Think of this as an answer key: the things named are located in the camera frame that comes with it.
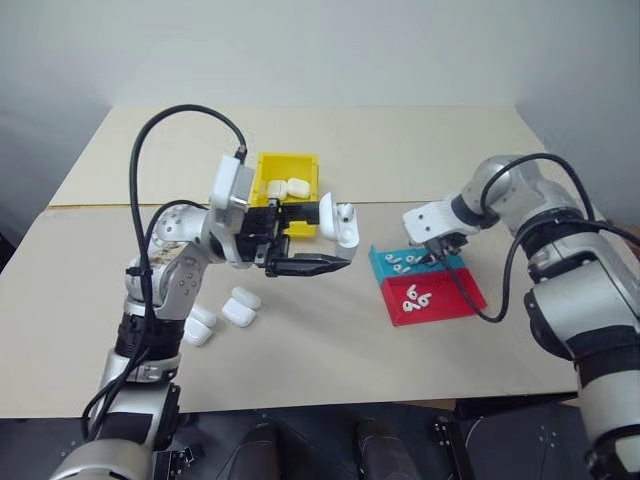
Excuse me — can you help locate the black metal bracket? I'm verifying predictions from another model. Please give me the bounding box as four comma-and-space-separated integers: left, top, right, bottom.
431, 413, 475, 480

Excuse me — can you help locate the yellow plastic bin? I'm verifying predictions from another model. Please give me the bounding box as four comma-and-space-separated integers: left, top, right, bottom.
248, 151, 322, 242

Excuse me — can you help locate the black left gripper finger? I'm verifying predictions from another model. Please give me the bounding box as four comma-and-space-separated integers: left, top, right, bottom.
278, 201, 322, 232
264, 252, 352, 280

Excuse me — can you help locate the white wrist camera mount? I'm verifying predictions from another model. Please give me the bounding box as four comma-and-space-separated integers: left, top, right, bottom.
200, 155, 257, 271
402, 199, 467, 247

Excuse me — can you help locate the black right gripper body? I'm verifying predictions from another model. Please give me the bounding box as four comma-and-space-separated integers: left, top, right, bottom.
424, 230, 469, 257

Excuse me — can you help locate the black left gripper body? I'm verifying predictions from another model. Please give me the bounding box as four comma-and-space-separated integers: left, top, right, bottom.
233, 197, 292, 277

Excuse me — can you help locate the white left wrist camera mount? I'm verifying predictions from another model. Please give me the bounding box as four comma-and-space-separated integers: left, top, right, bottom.
200, 155, 257, 271

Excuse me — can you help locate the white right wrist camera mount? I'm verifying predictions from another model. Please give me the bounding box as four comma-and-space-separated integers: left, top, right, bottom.
402, 199, 467, 247

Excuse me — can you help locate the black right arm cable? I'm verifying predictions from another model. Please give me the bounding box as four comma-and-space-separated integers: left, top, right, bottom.
433, 152, 640, 324

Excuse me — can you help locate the teal and red earbud tray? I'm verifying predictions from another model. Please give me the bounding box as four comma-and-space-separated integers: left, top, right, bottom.
368, 243, 489, 328

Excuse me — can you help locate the dark rounded shape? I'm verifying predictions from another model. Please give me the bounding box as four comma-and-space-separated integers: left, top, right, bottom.
223, 422, 282, 480
355, 418, 417, 480

